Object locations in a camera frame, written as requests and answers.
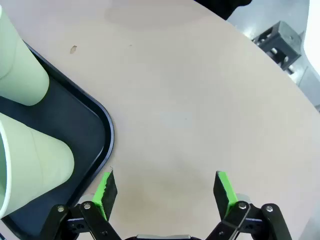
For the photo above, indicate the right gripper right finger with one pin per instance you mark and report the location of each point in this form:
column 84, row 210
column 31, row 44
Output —
column 221, row 195

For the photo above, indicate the black plastic step stool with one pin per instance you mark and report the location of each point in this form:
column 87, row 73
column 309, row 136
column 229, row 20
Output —
column 287, row 37

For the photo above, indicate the large white table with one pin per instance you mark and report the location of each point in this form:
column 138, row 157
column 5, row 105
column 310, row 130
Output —
column 313, row 30

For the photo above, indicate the person in black cardigan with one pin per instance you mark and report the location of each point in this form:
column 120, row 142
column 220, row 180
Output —
column 225, row 7

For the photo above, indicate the black plastic serving tray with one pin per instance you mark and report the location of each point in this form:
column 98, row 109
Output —
column 75, row 120

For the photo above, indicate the pale green plastic cup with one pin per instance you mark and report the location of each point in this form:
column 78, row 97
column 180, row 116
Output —
column 22, row 70
column 37, row 162

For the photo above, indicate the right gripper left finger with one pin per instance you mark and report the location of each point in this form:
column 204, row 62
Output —
column 110, row 195

